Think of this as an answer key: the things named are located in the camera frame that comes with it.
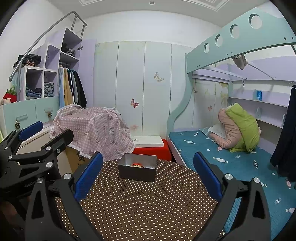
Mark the hanging clothes row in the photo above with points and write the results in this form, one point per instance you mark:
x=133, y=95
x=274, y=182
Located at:
x=70, y=88

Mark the jewelry pile in box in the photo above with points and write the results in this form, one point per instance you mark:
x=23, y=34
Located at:
x=137, y=165

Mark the pink checkered cloth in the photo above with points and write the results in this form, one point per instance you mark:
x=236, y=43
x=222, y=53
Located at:
x=95, y=130

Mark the white wardrobe with butterflies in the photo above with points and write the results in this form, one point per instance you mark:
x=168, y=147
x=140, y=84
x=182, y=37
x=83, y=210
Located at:
x=145, y=81

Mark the green folded blanket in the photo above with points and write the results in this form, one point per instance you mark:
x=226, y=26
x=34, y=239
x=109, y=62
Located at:
x=248, y=127

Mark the white pillow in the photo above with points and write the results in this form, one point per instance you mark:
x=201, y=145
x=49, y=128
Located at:
x=218, y=129

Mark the dark brown storage box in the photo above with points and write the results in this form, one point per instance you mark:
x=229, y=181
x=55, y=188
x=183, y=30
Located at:
x=138, y=167

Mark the cardboard box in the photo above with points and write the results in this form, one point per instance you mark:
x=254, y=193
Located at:
x=75, y=159

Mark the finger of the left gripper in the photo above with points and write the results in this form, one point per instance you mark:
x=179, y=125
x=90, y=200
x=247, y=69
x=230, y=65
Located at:
x=52, y=148
x=13, y=141

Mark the brown polka dot tablecloth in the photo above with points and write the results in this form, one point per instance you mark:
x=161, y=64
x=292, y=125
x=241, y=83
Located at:
x=173, y=207

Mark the lilac open shelf unit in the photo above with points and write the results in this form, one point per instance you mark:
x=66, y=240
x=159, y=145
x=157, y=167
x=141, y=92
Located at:
x=61, y=48

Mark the blue box on shelf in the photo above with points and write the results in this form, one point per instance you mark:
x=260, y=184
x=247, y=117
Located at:
x=259, y=95

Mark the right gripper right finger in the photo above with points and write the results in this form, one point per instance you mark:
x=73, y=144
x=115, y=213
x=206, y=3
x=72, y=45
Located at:
x=252, y=221

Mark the teal bed mattress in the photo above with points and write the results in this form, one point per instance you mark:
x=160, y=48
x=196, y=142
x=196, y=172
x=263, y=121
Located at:
x=280, y=193

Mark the red ottoman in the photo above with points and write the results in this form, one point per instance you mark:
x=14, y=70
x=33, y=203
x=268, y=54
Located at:
x=163, y=153

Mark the white flat box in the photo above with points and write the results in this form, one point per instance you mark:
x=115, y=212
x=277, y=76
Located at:
x=147, y=141

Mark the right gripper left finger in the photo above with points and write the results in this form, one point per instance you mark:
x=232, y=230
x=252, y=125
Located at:
x=54, y=211

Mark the pink folded blanket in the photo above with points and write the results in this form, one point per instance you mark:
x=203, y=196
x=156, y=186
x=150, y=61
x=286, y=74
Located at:
x=233, y=134

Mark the person's left hand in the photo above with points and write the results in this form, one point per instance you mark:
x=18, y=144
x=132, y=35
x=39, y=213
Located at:
x=12, y=216

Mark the teal bunk bed rail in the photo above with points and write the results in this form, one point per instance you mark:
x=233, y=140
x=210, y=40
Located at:
x=254, y=30

